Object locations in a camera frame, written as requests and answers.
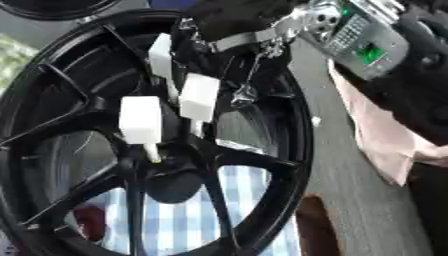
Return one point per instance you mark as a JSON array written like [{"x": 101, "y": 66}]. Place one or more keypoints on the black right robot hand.
[{"x": 233, "y": 16}]

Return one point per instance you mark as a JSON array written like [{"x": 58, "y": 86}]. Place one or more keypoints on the silver and black right robot arm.
[{"x": 373, "y": 50}]

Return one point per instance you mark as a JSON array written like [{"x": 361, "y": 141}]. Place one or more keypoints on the white pin with pale stem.
[
  {"x": 199, "y": 96},
  {"x": 140, "y": 120},
  {"x": 160, "y": 56}
]

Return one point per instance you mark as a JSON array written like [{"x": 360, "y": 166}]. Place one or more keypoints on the black spoked wheel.
[{"x": 70, "y": 110}]

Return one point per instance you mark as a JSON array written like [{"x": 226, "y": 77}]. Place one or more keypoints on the small white scrap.
[{"x": 316, "y": 121}]

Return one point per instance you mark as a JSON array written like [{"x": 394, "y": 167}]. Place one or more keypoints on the black round tyre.
[{"x": 52, "y": 8}]

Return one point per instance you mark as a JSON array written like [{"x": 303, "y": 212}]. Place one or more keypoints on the pale pink cloth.
[{"x": 379, "y": 133}]

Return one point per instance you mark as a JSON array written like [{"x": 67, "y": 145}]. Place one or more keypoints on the brown wooden furniture piece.
[{"x": 318, "y": 226}]

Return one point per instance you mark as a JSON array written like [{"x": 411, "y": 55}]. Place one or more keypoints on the dark red round object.
[{"x": 92, "y": 223}]

